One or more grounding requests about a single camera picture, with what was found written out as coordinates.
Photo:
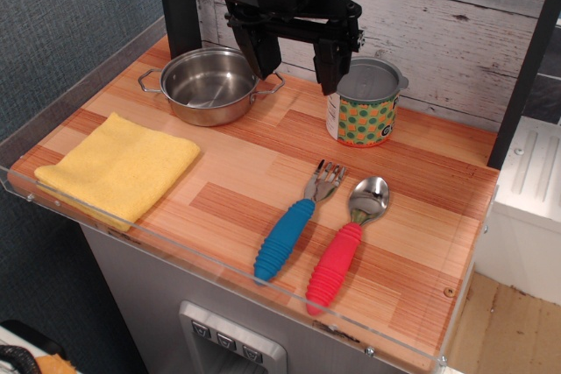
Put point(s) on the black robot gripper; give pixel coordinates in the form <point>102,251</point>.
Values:
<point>330,25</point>

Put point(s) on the yellow towel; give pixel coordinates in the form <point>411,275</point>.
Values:
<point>119,171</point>

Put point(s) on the patterned can with grey lid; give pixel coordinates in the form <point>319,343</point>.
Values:
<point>362,112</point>

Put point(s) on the small steel pot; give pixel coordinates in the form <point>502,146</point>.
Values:
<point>210,86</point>

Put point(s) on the clear acrylic table guard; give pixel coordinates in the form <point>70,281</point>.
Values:
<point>407,280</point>

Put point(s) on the grey toy fridge cabinet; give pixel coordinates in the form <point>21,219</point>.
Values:
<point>149,290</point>

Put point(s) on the silver dispenser button panel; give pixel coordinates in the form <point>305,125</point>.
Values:
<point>218,345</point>

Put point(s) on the black vertical frame post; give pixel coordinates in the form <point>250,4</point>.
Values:
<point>182,24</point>

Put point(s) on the red handled spoon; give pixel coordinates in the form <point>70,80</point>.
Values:
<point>368,202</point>

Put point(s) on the blue handled fork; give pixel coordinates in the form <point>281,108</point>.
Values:
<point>280,242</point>

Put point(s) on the black right frame post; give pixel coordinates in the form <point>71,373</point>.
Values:
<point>537,48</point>

